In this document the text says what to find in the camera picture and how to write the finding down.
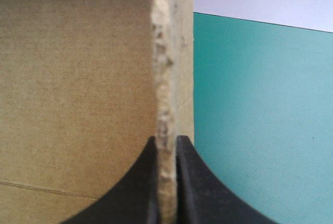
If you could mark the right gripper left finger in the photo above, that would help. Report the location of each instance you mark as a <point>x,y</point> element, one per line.
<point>130,198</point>

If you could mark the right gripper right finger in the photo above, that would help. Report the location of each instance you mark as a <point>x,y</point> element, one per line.
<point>205,198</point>

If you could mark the brown cardboard box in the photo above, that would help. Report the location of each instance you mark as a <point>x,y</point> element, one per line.
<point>78,83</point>

